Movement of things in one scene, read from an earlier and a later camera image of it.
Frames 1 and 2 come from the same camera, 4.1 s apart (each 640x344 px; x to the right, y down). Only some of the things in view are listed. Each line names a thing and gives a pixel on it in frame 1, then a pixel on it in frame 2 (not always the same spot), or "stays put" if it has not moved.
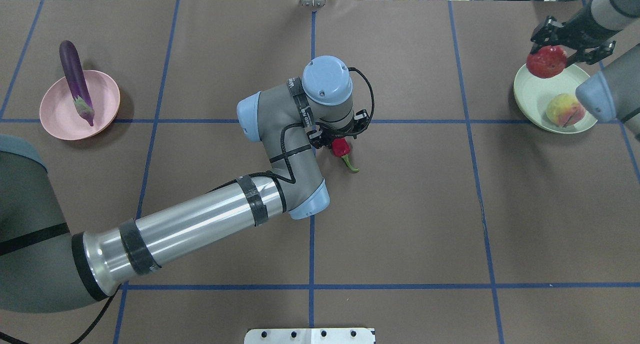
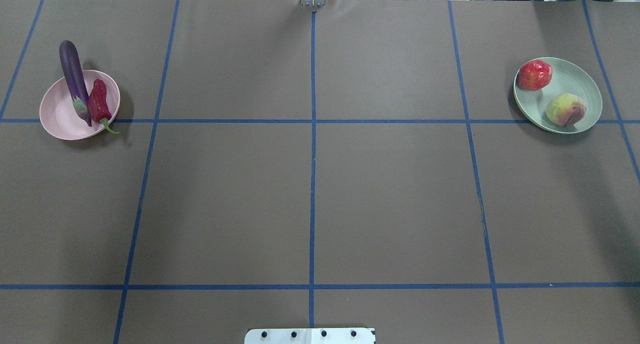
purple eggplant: x=82 y=102 stays put
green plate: x=532 y=94 stays put
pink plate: x=61 y=116 stays put
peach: x=563 y=110 stays put
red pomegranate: x=547 y=62 → x=534 y=74
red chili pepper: x=341 y=147 → x=99 y=109
